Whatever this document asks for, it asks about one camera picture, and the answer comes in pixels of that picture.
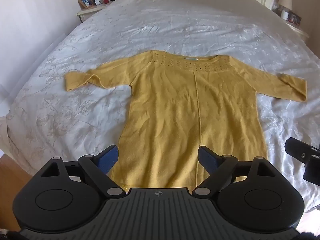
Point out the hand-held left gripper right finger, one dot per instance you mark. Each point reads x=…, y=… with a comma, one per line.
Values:
x=204, y=155

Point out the table lamp with cream shade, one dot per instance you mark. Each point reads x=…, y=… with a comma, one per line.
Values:
x=285, y=0

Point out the yellow knit sweater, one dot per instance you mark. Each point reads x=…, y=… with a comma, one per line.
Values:
x=175, y=110

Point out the white embroidered bedspread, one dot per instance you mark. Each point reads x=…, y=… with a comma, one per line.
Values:
x=175, y=25

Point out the wooden photo frame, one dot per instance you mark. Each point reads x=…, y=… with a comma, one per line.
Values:
x=85, y=3

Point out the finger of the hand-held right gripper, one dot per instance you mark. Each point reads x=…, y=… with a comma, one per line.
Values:
x=312, y=167
x=297, y=150

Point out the small desk clock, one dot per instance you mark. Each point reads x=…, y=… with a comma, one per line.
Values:
x=97, y=1

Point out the white cylinder speaker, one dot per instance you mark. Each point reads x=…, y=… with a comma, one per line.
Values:
x=284, y=14

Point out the cream nightstand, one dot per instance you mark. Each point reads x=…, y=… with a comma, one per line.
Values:
x=86, y=13
x=297, y=30

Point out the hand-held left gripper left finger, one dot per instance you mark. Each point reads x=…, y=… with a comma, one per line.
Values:
x=110, y=159

